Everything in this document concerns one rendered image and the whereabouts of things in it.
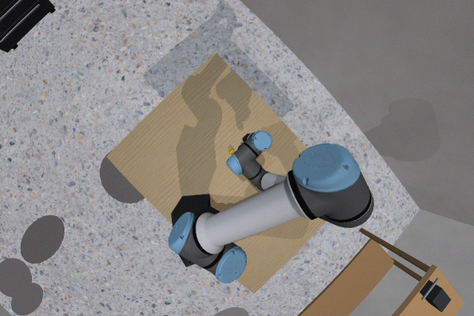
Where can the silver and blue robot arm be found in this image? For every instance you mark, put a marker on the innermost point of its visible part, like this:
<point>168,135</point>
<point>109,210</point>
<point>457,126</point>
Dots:
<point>325,179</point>

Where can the tan square mat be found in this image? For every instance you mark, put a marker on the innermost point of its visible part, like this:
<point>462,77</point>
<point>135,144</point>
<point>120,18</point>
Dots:
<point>264,160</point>

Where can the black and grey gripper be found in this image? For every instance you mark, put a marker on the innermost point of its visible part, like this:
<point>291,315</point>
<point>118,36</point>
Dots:
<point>245,138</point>

